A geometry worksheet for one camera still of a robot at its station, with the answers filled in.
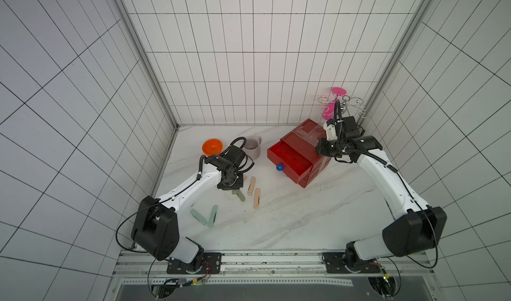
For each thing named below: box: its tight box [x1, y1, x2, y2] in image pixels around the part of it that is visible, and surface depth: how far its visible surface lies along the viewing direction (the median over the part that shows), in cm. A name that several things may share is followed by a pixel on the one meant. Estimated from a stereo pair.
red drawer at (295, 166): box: [266, 139, 314, 184], surface depth 81 cm
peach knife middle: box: [247, 176, 257, 196], surface depth 94 cm
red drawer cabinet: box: [266, 118, 332, 189], surface depth 85 cm
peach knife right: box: [253, 187, 261, 210], surface depth 91 cm
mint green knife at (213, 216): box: [207, 204, 219, 228], surface depth 86 cm
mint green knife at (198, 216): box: [190, 208, 208, 226], surface depth 86 cm
